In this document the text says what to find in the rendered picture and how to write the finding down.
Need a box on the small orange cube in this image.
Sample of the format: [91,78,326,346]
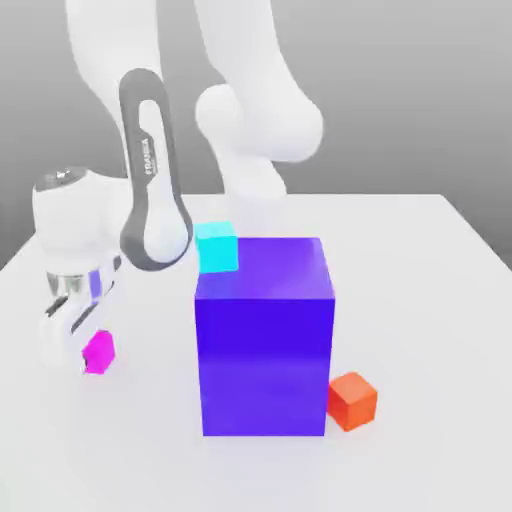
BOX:
[326,371,379,433]

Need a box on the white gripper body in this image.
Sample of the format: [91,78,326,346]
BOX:
[38,296,110,374]

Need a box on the large purple box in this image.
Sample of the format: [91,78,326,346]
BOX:
[194,236,336,438]

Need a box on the small magenta cube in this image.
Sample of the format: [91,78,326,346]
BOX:
[81,329,117,376]

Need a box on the small cyan cube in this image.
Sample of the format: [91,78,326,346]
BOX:
[193,220,240,275]

